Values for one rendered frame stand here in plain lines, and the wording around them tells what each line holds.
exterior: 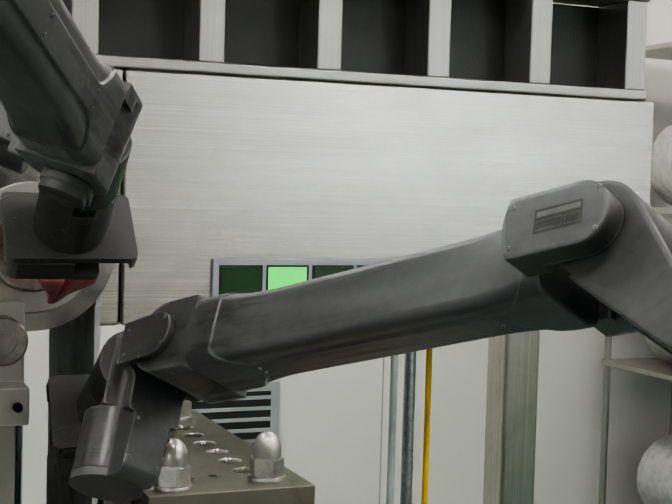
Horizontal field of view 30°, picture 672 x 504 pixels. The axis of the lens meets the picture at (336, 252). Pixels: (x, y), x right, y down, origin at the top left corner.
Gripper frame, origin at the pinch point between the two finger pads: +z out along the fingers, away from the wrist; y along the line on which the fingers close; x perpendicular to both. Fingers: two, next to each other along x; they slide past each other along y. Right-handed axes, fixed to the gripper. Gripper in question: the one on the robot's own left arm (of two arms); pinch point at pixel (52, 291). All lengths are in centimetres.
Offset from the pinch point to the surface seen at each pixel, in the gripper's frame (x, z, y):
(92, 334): 0.9, 8.1, 4.9
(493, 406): 19, 58, 77
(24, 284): 2.5, 2.5, -1.7
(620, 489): 98, 269, 256
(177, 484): -11.6, 14.1, 12.3
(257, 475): -10.6, 15.3, 20.5
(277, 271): 23, 30, 34
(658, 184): 167, 178, 247
